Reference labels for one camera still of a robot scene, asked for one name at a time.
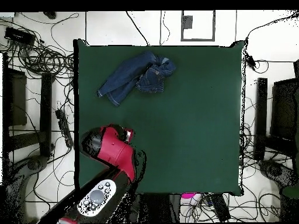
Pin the grey square floor frame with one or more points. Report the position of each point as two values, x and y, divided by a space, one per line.
198 40

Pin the black power strip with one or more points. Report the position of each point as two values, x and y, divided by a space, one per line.
64 128
220 207

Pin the green round object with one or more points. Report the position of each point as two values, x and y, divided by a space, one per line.
292 191

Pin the black upright bar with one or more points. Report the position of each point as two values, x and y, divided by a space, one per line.
261 112

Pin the blue denim jeans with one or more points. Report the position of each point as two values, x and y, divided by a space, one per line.
126 74

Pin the black metal stand frame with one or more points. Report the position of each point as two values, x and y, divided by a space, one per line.
45 105

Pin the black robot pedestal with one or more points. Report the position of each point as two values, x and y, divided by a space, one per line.
154 207

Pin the pink object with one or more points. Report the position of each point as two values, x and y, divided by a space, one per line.
188 195

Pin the black electronics box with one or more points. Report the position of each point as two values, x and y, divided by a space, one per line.
18 36

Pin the small black floor object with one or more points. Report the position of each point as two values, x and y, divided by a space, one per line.
50 15

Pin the small grey square plate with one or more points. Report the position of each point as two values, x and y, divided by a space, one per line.
187 22

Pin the dark green table cloth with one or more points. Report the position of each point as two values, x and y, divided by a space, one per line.
198 105

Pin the black stand leg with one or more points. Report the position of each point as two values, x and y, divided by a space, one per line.
35 163
275 171

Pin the black panel stand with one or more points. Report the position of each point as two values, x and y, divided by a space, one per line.
283 109

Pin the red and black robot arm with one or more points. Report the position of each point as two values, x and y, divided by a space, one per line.
114 151

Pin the black power adapter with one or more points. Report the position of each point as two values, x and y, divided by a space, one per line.
251 61

